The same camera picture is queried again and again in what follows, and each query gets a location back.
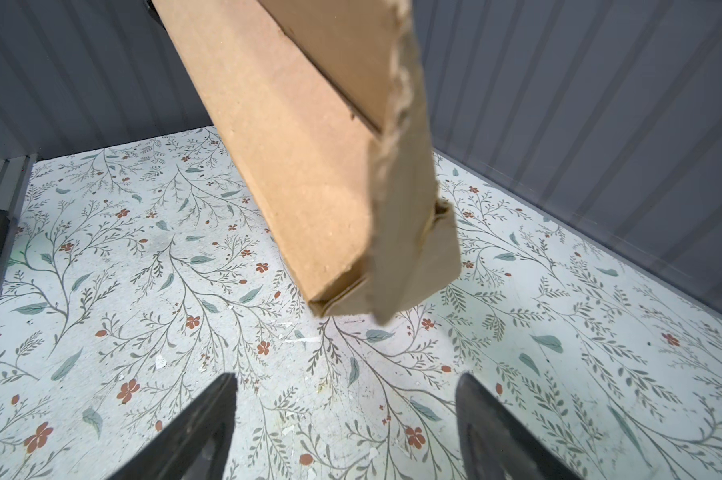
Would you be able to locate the brown cardboard box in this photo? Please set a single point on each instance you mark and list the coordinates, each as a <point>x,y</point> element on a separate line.
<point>322,107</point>

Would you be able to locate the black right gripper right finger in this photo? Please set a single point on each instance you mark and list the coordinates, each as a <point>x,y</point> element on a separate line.
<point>495,445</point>

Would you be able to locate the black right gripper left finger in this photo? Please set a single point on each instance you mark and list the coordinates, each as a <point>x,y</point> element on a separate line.
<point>196,444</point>

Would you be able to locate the aluminium enclosure frame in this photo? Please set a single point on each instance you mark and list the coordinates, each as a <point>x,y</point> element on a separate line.
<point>15,174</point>

